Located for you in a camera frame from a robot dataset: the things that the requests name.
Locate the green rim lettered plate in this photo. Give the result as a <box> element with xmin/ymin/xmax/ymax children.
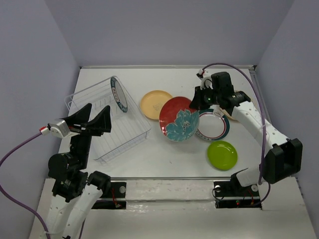
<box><xmin>110</xmin><ymin>77</ymin><xmax>128</xmax><ymax>113</ymax></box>

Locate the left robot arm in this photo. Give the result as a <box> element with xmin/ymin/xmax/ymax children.
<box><xmin>44</xmin><ymin>103</ymin><xmax>112</xmax><ymax>239</ymax></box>

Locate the beige patterned plate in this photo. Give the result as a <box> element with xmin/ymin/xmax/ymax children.
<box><xmin>219</xmin><ymin>96</ymin><xmax>259</xmax><ymax>121</ymax></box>

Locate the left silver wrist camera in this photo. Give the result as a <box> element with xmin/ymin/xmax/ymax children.
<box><xmin>48</xmin><ymin>119</ymin><xmax>72</xmax><ymax>139</ymax></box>

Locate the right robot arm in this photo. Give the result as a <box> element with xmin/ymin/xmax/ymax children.
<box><xmin>189</xmin><ymin>69</ymin><xmax>303</xmax><ymax>192</ymax></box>

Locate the red teal flower plate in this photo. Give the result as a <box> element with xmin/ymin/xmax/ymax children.
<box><xmin>159</xmin><ymin>96</ymin><xmax>199</xmax><ymax>142</ymax></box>

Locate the yellow plate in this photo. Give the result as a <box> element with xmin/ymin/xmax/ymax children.
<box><xmin>140</xmin><ymin>90</ymin><xmax>173</xmax><ymax>120</ymax></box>

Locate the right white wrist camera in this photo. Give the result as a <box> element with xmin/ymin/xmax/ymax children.
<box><xmin>196</xmin><ymin>69</ymin><xmax>212</xmax><ymax>90</ymax></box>

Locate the green red striped plate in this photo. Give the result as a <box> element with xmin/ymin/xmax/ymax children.
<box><xmin>196</xmin><ymin>109</ymin><xmax>230</xmax><ymax>141</ymax></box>

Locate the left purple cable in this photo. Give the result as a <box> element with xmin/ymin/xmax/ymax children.
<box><xmin>0</xmin><ymin>126</ymin><xmax>50</xmax><ymax>239</ymax></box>

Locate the clear wire dish rack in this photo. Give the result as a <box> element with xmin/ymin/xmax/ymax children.
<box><xmin>64</xmin><ymin>76</ymin><xmax>151</xmax><ymax>164</ymax></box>

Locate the lime green plate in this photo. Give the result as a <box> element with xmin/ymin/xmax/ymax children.
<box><xmin>207</xmin><ymin>141</ymin><xmax>238</xmax><ymax>171</ymax></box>

